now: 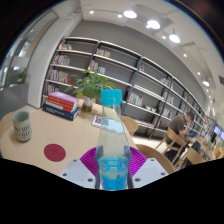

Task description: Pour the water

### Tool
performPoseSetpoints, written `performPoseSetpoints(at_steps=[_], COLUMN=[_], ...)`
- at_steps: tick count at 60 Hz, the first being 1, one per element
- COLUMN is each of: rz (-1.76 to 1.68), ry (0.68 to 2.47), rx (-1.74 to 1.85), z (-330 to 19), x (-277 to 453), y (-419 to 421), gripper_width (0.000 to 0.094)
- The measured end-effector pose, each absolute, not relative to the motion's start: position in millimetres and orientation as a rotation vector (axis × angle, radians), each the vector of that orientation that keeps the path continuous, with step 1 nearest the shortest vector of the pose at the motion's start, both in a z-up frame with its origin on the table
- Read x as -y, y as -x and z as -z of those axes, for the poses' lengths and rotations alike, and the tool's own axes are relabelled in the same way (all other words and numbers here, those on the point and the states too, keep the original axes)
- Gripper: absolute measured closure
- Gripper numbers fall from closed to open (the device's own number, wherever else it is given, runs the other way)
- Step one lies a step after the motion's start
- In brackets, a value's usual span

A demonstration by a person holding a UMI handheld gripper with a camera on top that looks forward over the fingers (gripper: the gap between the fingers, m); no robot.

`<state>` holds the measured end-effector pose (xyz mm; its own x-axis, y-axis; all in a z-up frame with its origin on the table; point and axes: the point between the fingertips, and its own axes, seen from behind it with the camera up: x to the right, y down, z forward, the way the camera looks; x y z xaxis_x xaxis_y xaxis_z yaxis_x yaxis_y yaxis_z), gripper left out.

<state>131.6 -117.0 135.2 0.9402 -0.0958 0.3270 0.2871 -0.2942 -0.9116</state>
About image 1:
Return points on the grey shelf unit with books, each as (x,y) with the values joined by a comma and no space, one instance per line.
(150,83)

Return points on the flat round red coaster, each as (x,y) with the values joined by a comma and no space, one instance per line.
(54,152)

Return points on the clear bottle with blue cap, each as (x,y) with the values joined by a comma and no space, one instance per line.
(112,143)

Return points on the grey-green patterned cup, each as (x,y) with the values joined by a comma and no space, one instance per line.
(22,128)

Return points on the green potted plant, white pot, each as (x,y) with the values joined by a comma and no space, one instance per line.
(89,86)

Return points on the round ceiling lights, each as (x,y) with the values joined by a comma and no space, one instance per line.
(153,24)

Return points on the red book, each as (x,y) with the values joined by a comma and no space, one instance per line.
(61,104)

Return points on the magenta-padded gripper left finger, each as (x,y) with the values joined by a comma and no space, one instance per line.
(75,171)

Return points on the round-backed wooden chair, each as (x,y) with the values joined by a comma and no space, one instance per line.
(130,125)
(156,158)

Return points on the slatted wooden chair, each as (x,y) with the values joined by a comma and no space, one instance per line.
(173,140)
(193,156)

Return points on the person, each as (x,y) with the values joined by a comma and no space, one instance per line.
(178,125)

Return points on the small distant potted plant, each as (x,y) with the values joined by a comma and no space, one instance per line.
(22,76)

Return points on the dark blue book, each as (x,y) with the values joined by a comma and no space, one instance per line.
(60,112)

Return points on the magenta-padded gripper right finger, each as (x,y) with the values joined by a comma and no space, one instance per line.
(151,170)

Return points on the pink book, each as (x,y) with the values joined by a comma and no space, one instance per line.
(63,97)

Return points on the white flat book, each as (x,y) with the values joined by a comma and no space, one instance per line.
(97,121)

